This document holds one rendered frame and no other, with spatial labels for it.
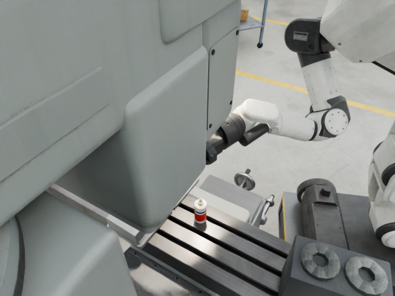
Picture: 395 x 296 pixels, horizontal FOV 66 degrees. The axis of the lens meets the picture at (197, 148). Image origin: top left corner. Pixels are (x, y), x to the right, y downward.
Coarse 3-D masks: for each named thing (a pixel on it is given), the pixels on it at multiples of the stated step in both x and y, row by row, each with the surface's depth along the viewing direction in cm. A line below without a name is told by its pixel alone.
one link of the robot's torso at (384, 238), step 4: (392, 232) 120; (384, 236) 122; (388, 236) 121; (392, 236) 121; (384, 240) 123; (388, 240) 122; (392, 240) 121; (384, 244) 125; (388, 244) 123; (392, 244) 123
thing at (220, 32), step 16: (240, 0) 53; (224, 16) 48; (208, 32) 46; (224, 32) 50; (208, 48) 47; (224, 48) 52; (208, 64) 49; (224, 64) 54; (208, 80) 51; (224, 80) 57; (208, 96) 53; (224, 96) 60; (208, 112) 56; (224, 112) 63; (208, 128) 58
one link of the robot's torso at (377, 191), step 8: (376, 168) 117; (368, 176) 123; (376, 176) 114; (392, 176) 101; (368, 184) 124; (376, 184) 121; (392, 184) 102; (368, 192) 125; (376, 192) 124; (384, 192) 106; (392, 192) 104; (376, 200) 114; (384, 200) 108; (392, 200) 106; (376, 208) 117; (384, 208) 117; (392, 208) 116; (376, 216) 120; (384, 216) 119; (392, 216) 119; (376, 224) 124; (384, 224) 123; (392, 224) 121; (376, 232) 126; (384, 232) 122
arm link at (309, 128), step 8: (320, 112) 93; (288, 120) 89; (296, 120) 90; (304, 120) 90; (312, 120) 91; (320, 120) 90; (288, 128) 89; (296, 128) 89; (304, 128) 90; (312, 128) 90; (320, 128) 90; (288, 136) 92; (296, 136) 91; (304, 136) 91; (312, 136) 91; (320, 136) 91; (328, 136) 89
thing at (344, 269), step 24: (312, 240) 76; (288, 264) 78; (312, 264) 70; (336, 264) 70; (360, 264) 70; (384, 264) 72; (288, 288) 73; (312, 288) 69; (336, 288) 68; (360, 288) 66; (384, 288) 66
